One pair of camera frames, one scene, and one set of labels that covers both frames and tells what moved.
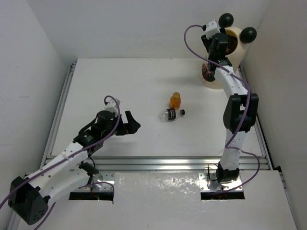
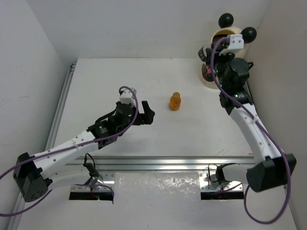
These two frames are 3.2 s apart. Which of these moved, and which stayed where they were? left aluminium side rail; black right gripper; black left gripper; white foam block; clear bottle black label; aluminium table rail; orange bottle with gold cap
Moved: clear bottle black label; black right gripper; black left gripper
Stayed: left aluminium side rail; aluminium table rail; white foam block; orange bottle with gold cap
